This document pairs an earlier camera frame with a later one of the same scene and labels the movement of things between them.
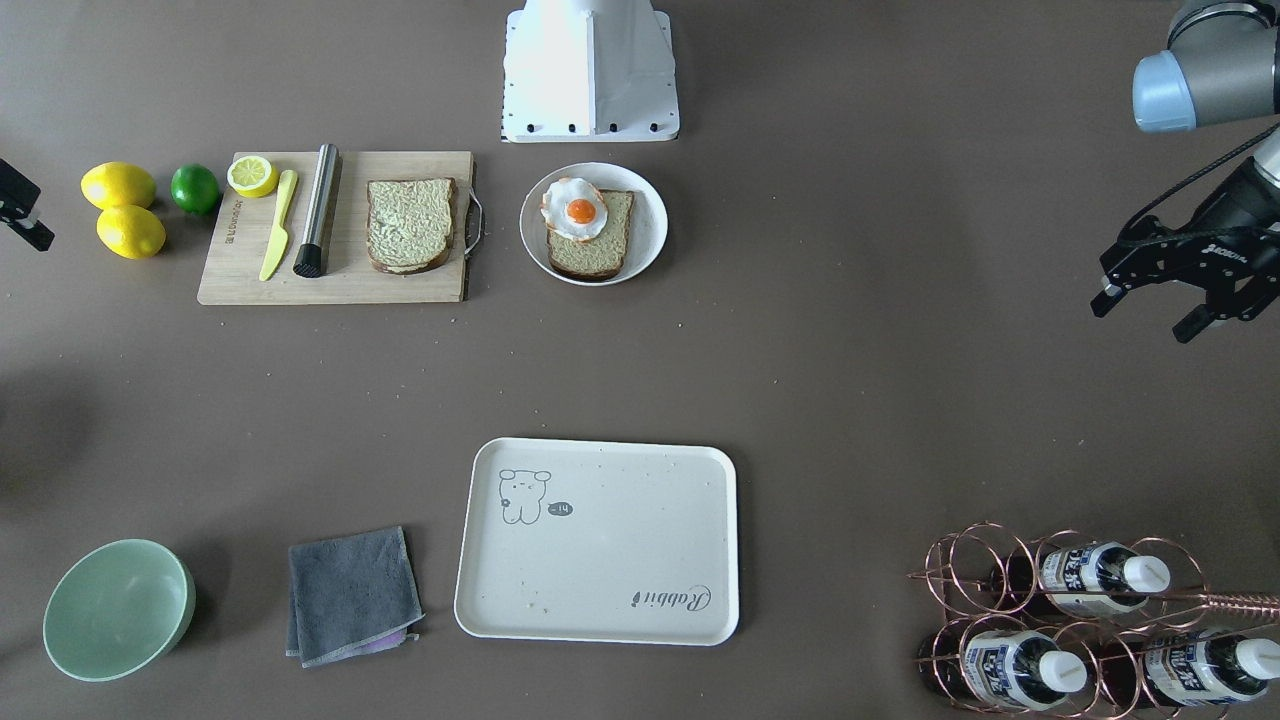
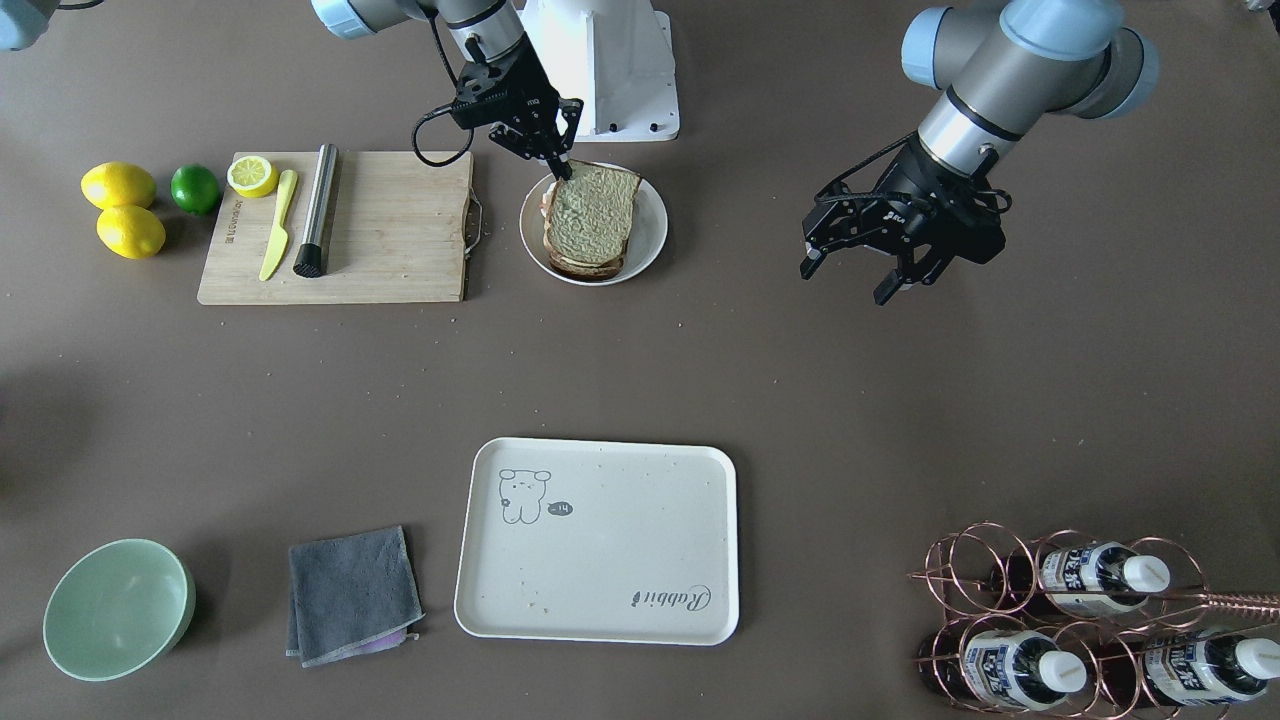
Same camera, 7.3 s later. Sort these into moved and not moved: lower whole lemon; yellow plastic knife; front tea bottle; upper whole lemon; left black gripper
Moved: left black gripper
Not moved: front tea bottle; upper whole lemon; yellow plastic knife; lower whole lemon
